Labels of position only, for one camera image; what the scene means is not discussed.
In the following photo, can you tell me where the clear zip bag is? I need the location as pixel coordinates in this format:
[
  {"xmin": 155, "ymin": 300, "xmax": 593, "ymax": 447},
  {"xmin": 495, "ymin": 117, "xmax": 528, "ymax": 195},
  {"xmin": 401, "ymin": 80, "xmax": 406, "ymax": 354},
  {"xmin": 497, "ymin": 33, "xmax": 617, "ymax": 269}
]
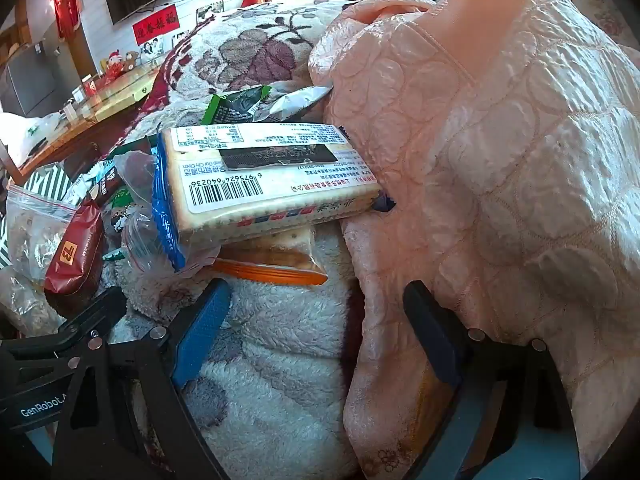
[{"xmin": 5, "ymin": 185, "xmax": 76, "ymax": 281}]

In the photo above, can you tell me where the marble top wooden cabinet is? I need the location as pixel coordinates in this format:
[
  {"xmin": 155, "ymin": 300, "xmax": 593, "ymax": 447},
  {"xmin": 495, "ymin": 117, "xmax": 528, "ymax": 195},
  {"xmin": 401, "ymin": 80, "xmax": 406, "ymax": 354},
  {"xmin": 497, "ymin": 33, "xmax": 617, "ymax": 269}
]
[{"xmin": 15, "ymin": 60, "xmax": 166, "ymax": 181}]

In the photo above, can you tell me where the clear tied nut bag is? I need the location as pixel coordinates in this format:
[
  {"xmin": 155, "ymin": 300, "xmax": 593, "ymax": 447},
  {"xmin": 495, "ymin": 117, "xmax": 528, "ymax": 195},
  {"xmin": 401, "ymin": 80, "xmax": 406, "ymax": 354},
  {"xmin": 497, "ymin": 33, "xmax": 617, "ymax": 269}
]
[{"xmin": 0, "ymin": 270, "xmax": 63, "ymax": 336}]

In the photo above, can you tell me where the pink quilt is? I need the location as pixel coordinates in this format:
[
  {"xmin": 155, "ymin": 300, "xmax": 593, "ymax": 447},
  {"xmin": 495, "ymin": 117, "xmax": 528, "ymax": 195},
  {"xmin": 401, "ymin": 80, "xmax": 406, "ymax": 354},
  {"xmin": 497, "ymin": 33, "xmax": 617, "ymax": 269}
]
[{"xmin": 307, "ymin": 0, "xmax": 640, "ymax": 480}]

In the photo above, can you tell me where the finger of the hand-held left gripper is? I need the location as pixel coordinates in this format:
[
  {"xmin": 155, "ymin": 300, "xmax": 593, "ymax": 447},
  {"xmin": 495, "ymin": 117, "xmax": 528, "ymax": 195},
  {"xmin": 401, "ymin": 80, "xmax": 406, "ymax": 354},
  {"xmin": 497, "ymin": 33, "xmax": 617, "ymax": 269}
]
[{"xmin": 0, "ymin": 286, "xmax": 129, "ymax": 363}]

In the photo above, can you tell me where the red wall banner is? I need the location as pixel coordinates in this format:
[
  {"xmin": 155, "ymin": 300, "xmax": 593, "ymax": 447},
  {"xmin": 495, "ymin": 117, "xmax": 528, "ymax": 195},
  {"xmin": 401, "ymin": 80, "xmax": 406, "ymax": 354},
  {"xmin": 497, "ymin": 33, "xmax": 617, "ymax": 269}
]
[{"xmin": 132, "ymin": 4, "xmax": 181, "ymax": 46}]

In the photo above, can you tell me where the brown coffee stick packet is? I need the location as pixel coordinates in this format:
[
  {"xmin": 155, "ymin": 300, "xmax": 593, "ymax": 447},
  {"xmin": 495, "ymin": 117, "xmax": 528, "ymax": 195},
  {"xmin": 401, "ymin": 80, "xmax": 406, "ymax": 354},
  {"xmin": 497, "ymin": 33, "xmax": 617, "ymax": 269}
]
[{"xmin": 87, "ymin": 160, "xmax": 126, "ymax": 206}]

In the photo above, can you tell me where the red white floral blanket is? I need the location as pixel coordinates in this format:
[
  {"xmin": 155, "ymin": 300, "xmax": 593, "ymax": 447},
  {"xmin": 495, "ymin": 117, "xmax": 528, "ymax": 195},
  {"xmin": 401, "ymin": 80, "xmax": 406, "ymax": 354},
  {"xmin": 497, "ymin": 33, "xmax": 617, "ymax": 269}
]
[{"xmin": 95, "ymin": 0, "xmax": 371, "ymax": 480}]

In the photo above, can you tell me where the dark red snack packet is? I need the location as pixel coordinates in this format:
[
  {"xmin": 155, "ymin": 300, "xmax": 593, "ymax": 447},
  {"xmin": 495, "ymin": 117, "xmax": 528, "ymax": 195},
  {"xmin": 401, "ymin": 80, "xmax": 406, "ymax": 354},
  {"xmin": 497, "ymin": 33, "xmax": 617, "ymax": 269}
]
[{"xmin": 44, "ymin": 200, "xmax": 106, "ymax": 311}]

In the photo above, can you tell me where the red plush toy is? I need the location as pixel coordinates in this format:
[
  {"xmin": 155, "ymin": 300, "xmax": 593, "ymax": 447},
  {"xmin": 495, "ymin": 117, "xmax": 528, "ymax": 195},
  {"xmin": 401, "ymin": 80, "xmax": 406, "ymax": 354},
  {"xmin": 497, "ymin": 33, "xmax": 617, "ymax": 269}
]
[{"xmin": 100, "ymin": 49, "xmax": 126, "ymax": 80}]

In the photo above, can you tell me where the green white striped box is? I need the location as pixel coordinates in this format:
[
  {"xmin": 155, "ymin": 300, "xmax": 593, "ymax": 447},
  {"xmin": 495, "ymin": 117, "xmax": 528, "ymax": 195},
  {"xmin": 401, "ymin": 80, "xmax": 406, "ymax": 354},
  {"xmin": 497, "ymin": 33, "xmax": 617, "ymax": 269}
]
[{"xmin": 0, "ymin": 162, "xmax": 83, "ymax": 266}]

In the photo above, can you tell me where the white plastic bag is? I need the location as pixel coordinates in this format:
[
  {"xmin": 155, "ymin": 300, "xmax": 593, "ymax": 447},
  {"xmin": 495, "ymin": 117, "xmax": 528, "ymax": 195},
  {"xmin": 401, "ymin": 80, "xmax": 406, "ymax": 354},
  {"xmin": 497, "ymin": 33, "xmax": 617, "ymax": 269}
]
[{"xmin": 0, "ymin": 112, "xmax": 66, "ymax": 166}]

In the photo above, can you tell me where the silver snack packet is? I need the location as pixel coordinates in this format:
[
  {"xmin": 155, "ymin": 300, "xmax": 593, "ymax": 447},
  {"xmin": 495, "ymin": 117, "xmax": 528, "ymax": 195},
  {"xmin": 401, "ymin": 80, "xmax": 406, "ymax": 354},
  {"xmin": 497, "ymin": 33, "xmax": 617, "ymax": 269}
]
[{"xmin": 252, "ymin": 85, "xmax": 333, "ymax": 123}]

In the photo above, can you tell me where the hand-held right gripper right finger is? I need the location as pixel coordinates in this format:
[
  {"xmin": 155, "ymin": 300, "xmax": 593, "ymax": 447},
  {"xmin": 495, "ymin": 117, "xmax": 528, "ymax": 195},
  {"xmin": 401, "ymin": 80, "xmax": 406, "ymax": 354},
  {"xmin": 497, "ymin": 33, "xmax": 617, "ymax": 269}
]
[{"xmin": 402, "ymin": 280, "xmax": 583, "ymax": 480}]

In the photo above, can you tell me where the red knot decoration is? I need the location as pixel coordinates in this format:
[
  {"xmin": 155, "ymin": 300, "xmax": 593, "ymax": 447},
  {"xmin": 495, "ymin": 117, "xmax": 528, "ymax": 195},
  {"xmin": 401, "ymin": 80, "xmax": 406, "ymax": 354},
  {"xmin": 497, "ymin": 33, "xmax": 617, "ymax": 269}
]
[{"xmin": 49, "ymin": 0, "xmax": 81, "ymax": 41}]

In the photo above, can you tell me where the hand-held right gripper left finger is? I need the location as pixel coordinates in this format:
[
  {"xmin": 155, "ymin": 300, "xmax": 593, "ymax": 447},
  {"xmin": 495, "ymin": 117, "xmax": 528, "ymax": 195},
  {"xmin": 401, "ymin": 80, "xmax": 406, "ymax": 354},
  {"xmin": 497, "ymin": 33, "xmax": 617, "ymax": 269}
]
[{"xmin": 50, "ymin": 277, "xmax": 233, "ymax": 480}]

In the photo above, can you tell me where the blue-edged cracker pack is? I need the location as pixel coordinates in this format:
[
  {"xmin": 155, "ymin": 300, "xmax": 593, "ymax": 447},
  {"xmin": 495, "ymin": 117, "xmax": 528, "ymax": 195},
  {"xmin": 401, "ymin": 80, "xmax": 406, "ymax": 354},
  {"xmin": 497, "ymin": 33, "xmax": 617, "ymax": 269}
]
[{"xmin": 151, "ymin": 122, "xmax": 396, "ymax": 273}]

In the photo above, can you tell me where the green snack packet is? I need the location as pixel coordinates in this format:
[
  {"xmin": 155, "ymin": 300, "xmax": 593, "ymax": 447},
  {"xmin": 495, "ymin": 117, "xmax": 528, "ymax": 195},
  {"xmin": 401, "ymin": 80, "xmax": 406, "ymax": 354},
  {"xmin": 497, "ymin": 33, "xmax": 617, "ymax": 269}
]
[{"xmin": 202, "ymin": 85, "xmax": 273, "ymax": 125}]

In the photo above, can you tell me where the large framed photo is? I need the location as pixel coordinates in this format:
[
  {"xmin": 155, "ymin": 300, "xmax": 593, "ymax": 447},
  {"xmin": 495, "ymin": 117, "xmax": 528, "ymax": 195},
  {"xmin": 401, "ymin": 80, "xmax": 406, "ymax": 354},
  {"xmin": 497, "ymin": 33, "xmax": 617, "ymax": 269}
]
[{"xmin": 196, "ymin": 0, "xmax": 226, "ymax": 23}]

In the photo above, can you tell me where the orange-edged cracker pack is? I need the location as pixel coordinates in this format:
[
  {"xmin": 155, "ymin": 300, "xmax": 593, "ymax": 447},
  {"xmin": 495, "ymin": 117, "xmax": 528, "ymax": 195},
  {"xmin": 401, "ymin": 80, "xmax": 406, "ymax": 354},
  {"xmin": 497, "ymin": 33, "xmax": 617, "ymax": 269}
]
[{"xmin": 200, "ymin": 227, "xmax": 328, "ymax": 287}]

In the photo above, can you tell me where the grey refrigerator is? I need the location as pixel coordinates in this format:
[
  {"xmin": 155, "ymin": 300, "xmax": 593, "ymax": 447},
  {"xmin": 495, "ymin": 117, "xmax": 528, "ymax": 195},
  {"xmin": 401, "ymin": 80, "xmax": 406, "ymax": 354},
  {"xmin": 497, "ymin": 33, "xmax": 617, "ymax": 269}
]
[{"xmin": 0, "ymin": 25, "xmax": 61, "ymax": 116}]

